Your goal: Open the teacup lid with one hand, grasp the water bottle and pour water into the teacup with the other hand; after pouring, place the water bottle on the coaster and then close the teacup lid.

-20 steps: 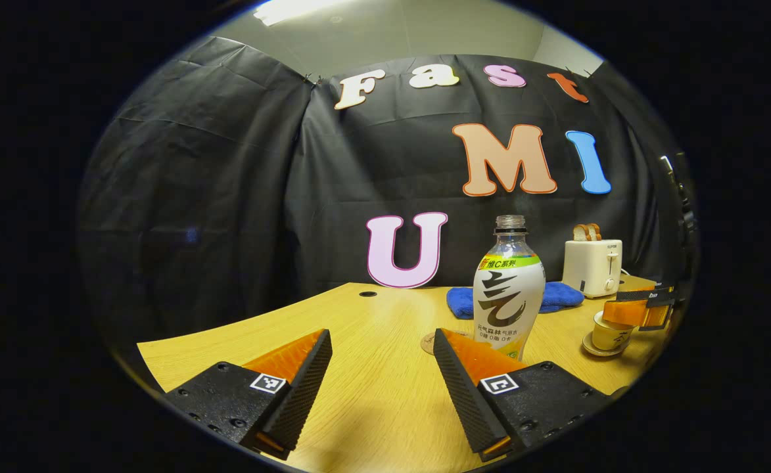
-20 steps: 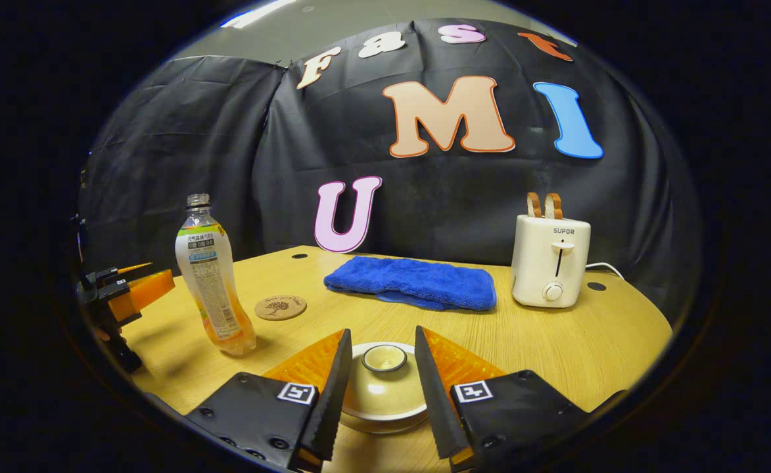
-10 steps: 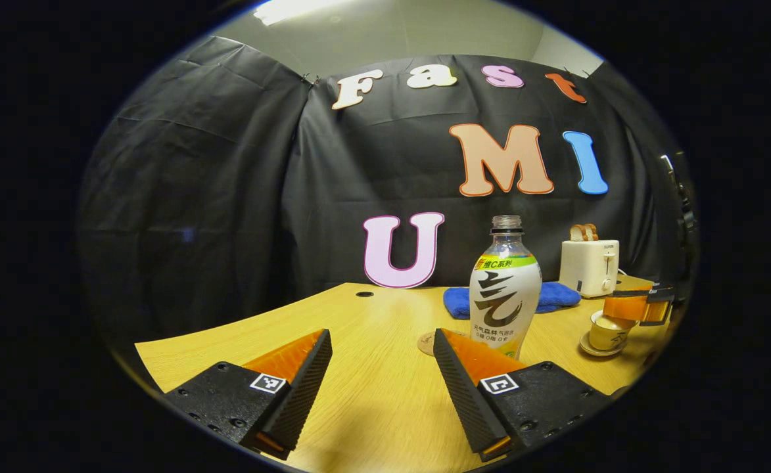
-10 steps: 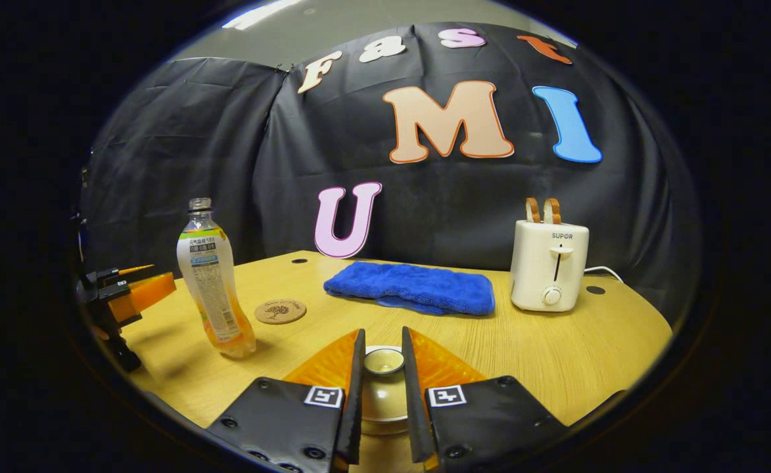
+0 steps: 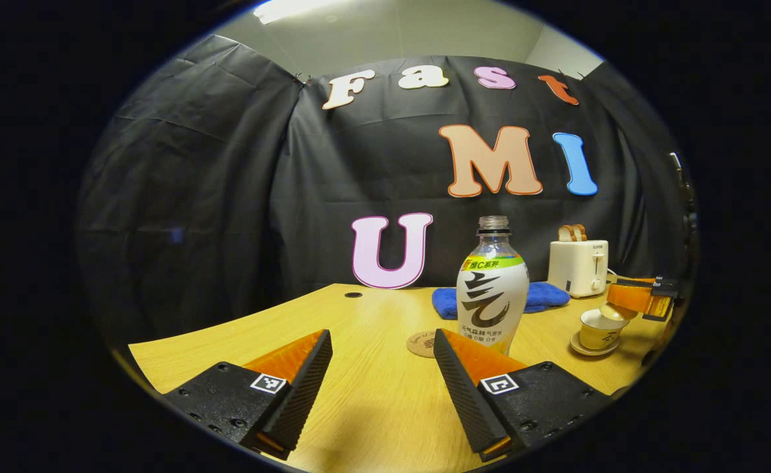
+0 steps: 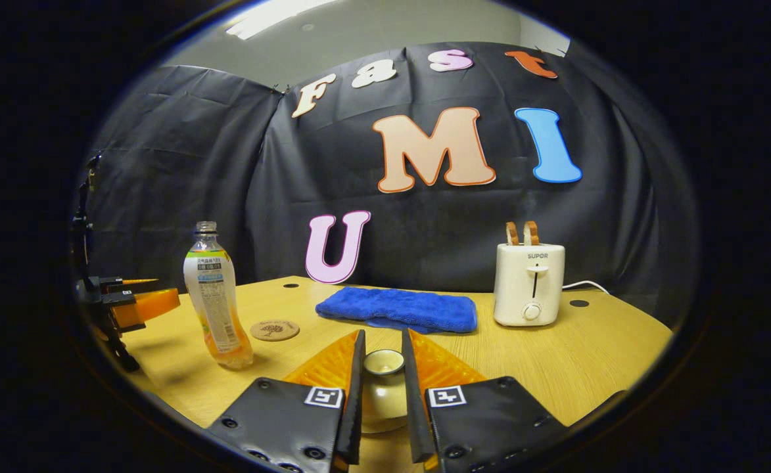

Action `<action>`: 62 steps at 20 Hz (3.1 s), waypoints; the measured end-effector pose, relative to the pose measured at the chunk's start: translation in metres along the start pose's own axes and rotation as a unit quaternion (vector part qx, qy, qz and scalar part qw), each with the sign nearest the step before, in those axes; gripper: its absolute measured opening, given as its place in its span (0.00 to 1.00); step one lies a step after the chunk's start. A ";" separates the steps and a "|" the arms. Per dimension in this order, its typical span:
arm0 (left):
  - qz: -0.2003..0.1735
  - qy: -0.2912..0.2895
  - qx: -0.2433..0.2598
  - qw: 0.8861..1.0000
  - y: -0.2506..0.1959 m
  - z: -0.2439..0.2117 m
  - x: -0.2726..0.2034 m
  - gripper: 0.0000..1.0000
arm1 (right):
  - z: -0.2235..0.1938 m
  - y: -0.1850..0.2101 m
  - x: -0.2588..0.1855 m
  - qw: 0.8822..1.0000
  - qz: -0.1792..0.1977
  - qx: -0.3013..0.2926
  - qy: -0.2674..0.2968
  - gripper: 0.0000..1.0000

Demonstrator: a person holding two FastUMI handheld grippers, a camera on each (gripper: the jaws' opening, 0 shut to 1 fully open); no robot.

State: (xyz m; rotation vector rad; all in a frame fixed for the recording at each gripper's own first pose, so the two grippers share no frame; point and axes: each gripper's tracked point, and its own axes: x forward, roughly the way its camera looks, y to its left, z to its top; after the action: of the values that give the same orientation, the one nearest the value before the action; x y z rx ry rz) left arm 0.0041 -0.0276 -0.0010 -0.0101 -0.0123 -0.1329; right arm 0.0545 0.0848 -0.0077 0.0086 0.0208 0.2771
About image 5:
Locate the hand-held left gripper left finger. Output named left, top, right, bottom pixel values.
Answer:
left=162, top=328, right=334, bottom=461

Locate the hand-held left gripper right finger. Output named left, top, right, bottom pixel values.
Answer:
left=432, top=328, right=616, bottom=463

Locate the cream teacup lid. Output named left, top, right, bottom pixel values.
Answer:
left=598, top=303, right=640, bottom=323

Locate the cream teacup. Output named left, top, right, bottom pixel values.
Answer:
left=579, top=309, right=629, bottom=351

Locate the round cork coaster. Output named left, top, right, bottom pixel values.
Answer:
left=406, top=330, right=441, bottom=359

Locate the clear water bottle white label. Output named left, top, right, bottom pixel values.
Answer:
left=456, top=215, right=530, bottom=356

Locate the cream toaster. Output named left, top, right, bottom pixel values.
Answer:
left=547, top=239, right=610, bottom=300

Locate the cream saucer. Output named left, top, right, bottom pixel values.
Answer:
left=569, top=330, right=622, bottom=358

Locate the blue towel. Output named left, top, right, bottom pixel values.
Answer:
left=431, top=281, right=572, bottom=321

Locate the black backdrop cloth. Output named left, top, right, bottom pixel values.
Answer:
left=76, top=34, right=696, bottom=372

